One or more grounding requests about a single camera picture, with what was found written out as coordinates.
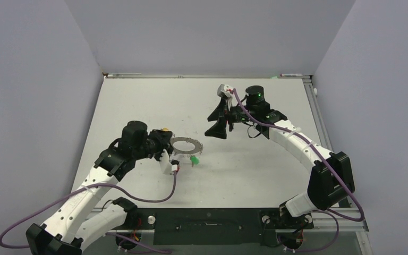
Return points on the green key tag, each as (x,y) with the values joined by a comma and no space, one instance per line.
(194,160)

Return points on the aluminium rail back edge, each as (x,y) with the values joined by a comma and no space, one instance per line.
(189,76)

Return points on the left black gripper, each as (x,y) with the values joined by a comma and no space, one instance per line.
(163,138)

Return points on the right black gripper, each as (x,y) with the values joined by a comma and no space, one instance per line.
(219,128)

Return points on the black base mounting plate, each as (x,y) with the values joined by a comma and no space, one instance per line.
(214,226)

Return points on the red white marker pen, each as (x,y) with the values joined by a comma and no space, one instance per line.
(291,75)

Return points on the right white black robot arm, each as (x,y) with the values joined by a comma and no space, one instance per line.
(331,179)

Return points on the aluminium frame rail front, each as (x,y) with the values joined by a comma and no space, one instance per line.
(337,220)

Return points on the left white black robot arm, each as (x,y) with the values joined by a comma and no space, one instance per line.
(108,170)

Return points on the large metal ring disc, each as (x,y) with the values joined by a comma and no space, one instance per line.
(198,146)

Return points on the aluminium frame rail right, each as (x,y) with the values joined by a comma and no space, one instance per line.
(316,112)

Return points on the aluminium frame rail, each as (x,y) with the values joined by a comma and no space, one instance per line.
(337,220)
(316,112)

